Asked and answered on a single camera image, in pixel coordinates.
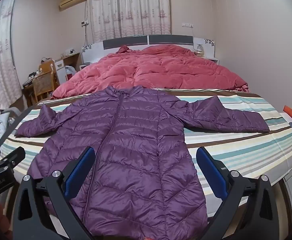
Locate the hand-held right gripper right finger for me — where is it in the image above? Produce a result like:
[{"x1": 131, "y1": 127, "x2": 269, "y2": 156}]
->
[{"x1": 196, "y1": 146, "x2": 284, "y2": 240}]

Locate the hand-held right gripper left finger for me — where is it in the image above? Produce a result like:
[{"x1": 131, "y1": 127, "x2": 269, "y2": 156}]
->
[{"x1": 12, "y1": 146, "x2": 96, "y2": 240}]

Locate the purple down jacket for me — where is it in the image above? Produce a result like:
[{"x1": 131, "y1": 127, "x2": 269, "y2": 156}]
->
[{"x1": 14, "y1": 85, "x2": 270, "y2": 240}]

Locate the striped bed sheet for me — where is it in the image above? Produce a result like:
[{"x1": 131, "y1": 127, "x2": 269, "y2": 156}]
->
[{"x1": 0, "y1": 88, "x2": 292, "y2": 214}]

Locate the dark cluttered side table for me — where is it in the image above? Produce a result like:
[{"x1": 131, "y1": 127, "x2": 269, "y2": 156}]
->
[{"x1": 22, "y1": 74, "x2": 38, "y2": 105}]

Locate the wooden wicker-back chair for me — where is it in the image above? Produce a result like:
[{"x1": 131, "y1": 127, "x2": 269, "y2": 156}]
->
[{"x1": 32, "y1": 70, "x2": 55, "y2": 103}]

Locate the orange cloth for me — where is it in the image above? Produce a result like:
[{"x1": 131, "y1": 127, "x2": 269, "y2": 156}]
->
[{"x1": 283, "y1": 105, "x2": 292, "y2": 122}]

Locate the white plastic bag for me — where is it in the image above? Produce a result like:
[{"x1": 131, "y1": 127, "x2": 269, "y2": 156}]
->
[{"x1": 64, "y1": 65, "x2": 77, "y2": 81}]

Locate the wooden desk with white drawer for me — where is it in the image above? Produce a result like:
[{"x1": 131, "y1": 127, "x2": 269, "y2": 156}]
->
[{"x1": 55, "y1": 52, "x2": 81, "y2": 85}]

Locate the red quilted comforter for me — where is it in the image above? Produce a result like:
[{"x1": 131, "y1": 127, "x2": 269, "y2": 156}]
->
[{"x1": 50, "y1": 44, "x2": 250, "y2": 100}]

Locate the white bedside lamp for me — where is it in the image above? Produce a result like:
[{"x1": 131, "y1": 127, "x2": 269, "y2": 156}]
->
[{"x1": 193, "y1": 43, "x2": 205, "y2": 57}]

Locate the white and grey headboard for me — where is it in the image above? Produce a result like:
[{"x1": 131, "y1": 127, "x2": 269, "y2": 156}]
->
[{"x1": 82, "y1": 34, "x2": 216, "y2": 64}]

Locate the white printed window curtain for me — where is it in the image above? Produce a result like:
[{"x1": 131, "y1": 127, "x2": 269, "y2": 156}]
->
[{"x1": 90, "y1": 0, "x2": 172, "y2": 44}]

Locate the hanging power cable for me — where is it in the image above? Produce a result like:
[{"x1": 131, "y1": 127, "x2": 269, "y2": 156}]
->
[{"x1": 84, "y1": 0, "x2": 89, "y2": 46}]

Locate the cream wall air conditioner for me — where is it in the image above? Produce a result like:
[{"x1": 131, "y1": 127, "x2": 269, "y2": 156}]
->
[{"x1": 59, "y1": 0, "x2": 90, "y2": 12}]

